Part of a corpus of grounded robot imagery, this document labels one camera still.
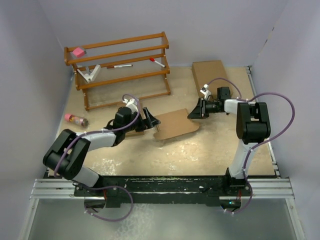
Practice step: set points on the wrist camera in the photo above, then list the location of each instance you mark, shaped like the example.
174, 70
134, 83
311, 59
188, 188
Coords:
131, 103
205, 91

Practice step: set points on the red capped marker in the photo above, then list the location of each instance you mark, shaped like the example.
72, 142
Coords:
157, 62

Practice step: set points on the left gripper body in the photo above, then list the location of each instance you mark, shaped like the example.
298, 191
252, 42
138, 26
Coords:
141, 124

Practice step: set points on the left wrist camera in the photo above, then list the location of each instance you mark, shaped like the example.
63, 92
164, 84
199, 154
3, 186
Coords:
131, 103

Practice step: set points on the large closed cardboard box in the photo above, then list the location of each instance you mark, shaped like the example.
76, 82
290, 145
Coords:
205, 71

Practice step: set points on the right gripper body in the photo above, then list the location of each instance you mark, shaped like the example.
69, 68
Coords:
211, 107

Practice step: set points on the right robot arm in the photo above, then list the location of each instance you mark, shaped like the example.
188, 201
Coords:
252, 128

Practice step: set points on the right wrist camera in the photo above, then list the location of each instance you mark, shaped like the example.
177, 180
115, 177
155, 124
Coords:
205, 91

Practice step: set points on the white eraser brush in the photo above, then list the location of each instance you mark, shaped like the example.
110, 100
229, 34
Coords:
90, 75

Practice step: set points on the wooden rack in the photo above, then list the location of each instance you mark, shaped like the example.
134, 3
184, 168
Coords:
144, 80

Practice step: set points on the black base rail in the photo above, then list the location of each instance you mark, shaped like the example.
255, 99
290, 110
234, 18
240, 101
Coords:
209, 190

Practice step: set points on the small pink capped bottle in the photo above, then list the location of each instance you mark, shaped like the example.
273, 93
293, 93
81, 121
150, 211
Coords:
77, 120

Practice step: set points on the pink eraser block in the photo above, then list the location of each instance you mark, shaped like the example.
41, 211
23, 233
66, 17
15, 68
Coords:
79, 52

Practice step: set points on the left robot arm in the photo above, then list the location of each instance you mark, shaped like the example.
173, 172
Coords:
67, 154

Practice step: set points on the small closed cardboard box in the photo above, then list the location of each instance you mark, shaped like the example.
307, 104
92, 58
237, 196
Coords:
134, 133

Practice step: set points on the black capped white marker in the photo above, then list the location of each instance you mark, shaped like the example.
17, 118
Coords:
120, 66

